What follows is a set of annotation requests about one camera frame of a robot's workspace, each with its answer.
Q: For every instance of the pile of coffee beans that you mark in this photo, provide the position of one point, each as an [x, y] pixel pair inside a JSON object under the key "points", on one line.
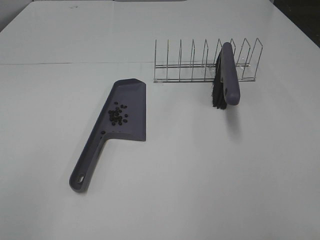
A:
{"points": [[116, 115]]}

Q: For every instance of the purple plastic dustpan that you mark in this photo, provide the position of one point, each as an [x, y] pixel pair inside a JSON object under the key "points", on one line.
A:
{"points": [[131, 92]]}

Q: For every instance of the purple hand brush black bristles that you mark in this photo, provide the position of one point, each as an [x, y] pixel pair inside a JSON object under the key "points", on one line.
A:
{"points": [[226, 89]]}

